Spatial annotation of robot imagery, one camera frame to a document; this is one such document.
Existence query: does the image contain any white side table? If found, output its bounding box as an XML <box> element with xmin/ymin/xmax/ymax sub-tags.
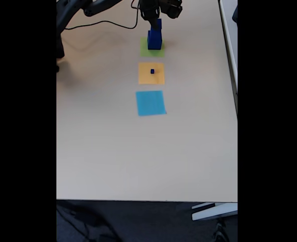
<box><xmin>218</xmin><ymin>0</ymin><xmax>238</xmax><ymax>116</ymax></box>

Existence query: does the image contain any orange paper square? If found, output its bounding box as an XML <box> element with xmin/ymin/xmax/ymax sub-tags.
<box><xmin>137</xmin><ymin>62</ymin><xmax>165</xmax><ymax>85</ymax></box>

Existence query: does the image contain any small blue cube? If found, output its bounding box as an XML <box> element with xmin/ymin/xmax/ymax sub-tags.
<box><xmin>151</xmin><ymin>19</ymin><xmax>163</xmax><ymax>32</ymax></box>

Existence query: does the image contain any white table foot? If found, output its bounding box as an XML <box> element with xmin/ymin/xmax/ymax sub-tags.
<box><xmin>191</xmin><ymin>202</ymin><xmax>238</xmax><ymax>221</ymax></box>

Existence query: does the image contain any light blue paper square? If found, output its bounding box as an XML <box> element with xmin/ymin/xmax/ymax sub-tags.
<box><xmin>135</xmin><ymin>90</ymin><xmax>167</xmax><ymax>117</ymax></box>

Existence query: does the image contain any black camera cable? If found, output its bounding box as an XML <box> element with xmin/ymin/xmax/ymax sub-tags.
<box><xmin>64</xmin><ymin>0</ymin><xmax>140</xmax><ymax>30</ymax></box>

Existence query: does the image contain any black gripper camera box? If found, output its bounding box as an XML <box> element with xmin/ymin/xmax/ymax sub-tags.
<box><xmin>160</xmin><ymin>0</ymin><xmax>183</xmax><ymax>20</ymax></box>

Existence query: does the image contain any largest blue cube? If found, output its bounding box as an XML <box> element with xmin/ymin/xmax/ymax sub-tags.
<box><xmin>147</xmin><ymin>30</ymin><xmax>163</xmax><ymax>50</ymax></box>

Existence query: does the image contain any medium blue cube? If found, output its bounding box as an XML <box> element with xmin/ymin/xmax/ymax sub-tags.
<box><xmin>150</xmin><ymin>24</ymin><xmax>163</xmax><ymax>42</ymax></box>

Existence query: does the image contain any green paper square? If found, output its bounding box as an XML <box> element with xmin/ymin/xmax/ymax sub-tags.
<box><xmin>139</xmin><ymin>37</ymin><xmax>165</xmax><ymax>58</ymax></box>

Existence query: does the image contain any black floor cable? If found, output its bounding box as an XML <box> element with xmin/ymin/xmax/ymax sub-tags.
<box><xmin>56</xmin><ymin>203</ymin><xmax>119</xmax><ymax>242</ymax></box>

